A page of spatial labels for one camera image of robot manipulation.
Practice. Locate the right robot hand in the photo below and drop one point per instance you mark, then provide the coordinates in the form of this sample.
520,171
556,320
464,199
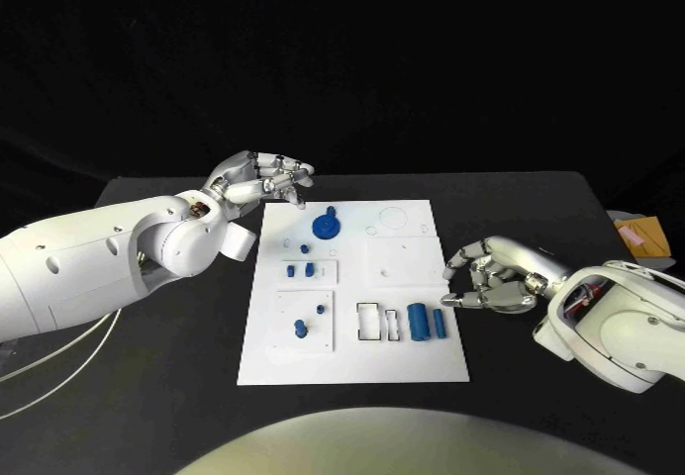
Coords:
507,259

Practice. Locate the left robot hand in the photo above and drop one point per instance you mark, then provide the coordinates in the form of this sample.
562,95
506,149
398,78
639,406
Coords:
241,174

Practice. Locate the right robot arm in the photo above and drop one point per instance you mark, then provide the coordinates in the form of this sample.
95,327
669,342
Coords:
631,334

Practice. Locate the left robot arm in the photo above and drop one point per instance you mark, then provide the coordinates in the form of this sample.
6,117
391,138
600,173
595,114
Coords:
79,259

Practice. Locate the white task board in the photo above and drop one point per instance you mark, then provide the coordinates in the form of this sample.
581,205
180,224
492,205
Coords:
353,363

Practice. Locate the blue gear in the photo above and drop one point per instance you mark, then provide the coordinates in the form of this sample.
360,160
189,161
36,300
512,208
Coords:
324,227

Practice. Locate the thin long blue cylinder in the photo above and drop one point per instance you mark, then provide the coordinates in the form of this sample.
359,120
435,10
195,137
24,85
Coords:
438,324

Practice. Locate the large blue cylinder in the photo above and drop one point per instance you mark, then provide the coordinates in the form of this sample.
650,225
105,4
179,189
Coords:
418,322

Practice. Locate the pink paper slip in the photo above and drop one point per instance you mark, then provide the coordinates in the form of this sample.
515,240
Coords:
631,234

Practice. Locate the brown cardboard box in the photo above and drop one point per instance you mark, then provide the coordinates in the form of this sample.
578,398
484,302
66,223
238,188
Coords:
650,241

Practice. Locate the grey round container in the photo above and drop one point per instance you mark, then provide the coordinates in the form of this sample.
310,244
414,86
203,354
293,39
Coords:
660,264

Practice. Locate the blue double-lobed plug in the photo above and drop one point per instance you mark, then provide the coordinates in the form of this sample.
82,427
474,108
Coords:
300,329

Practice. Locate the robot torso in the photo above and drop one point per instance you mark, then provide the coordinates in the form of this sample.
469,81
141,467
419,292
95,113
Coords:
407,445

